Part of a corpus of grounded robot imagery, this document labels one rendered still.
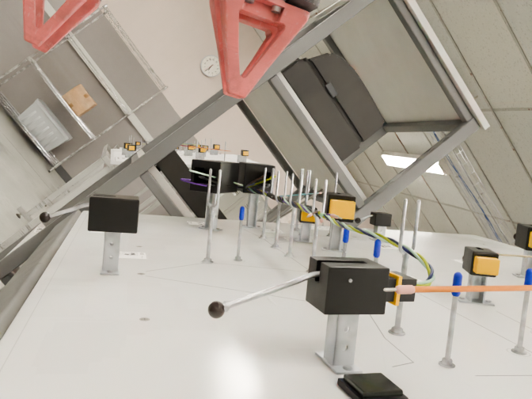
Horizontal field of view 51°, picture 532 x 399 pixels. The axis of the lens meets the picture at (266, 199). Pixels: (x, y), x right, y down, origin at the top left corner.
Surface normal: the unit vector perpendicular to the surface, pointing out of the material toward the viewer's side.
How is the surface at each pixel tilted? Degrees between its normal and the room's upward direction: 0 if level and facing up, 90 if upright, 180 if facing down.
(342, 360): 86
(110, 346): 48
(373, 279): 86
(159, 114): 90
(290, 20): 104
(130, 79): 90
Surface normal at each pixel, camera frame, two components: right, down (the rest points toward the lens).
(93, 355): 0.09, -0.99
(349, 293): 0.31, 0.11
